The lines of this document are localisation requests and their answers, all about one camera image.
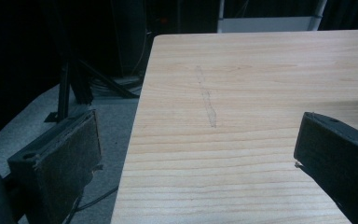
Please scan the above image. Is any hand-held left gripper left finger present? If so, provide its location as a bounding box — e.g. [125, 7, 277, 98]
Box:
[7, 108, 103, 224]

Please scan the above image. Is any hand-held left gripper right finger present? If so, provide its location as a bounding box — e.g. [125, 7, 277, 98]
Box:
[293, 111, 358, 224]

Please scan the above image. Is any black metal stand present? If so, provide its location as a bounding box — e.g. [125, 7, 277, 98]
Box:
[44, 59, 140, 123]

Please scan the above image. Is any black cable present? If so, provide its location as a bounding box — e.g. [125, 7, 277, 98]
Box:
[74, 185, 119, 213]

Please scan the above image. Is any white metal frame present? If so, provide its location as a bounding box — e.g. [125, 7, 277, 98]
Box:
[216, 0, 328, 34]

